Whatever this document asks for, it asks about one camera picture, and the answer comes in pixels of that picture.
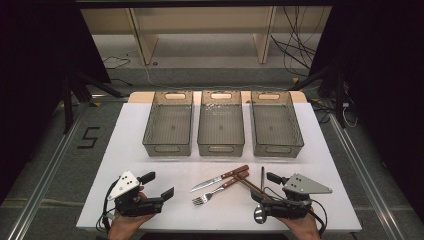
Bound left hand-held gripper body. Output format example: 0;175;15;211
107;170;164;218

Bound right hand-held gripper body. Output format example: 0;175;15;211
263;173;333;220

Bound metal spoon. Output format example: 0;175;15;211
253;165;268;225

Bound wooden handled fork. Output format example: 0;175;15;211
191;170;250;207

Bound wooden handled table knife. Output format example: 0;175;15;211
189;164;250;193

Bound smoky translucent plastic bin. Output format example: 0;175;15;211
249;90;305;159
197;90;246;158
142;90;194;158

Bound person's right hand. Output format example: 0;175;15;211
279;214;321;240

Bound person's left hand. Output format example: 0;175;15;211
107;209;156;240

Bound black metal stand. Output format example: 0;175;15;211
289;63;348;129

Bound black tripod stand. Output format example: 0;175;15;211
61;71;124;134

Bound black curtain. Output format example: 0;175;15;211
309;0;424;214
0;0;112;204

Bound light wooden shelf unit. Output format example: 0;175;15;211
79;6;333;66

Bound left hand-held gripper black cable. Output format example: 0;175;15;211
95;179;120;234

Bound hand-held gripper black cable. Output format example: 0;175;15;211
95;179;120;234
266;186;328;236

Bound right hand-held gripper black cable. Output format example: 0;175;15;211
266;186;328;236

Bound aluminium floor rail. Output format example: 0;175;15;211
6;109;83;240
328;113;406;240

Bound thin black floor cable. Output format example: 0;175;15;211
101;54;133;88

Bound bunch of black floor cables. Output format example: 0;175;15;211
270;6;318;78

